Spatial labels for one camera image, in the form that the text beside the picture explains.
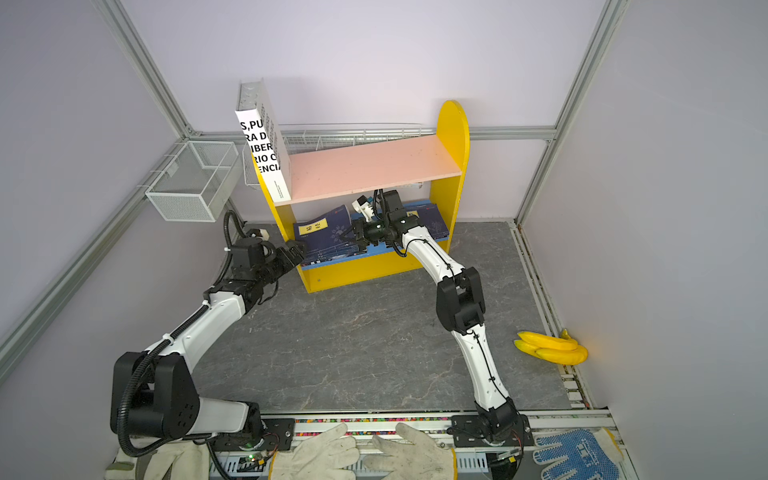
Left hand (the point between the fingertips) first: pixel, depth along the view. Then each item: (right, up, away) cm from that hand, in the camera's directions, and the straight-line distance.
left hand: (299, 253), depth 86 cm
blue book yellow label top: (+40, +12, +13) cm, 43 cm away
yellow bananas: (+75, -28, -2) cm, 80 cm away
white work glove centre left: (+12, -48, -15) cm, 52 cm away
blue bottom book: (+10, 0, +1) cm, 10 cm away
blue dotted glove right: (+75, -48, -15) cm, 90 cm away
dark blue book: (+6, +8, +5) cm, 11 cm away
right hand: (+12, +4, +3) cm, 13 cm away
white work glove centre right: (+35, -49, -16) cm, 62 cm away
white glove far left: (-23, -48, -18) cm, 56 cm away
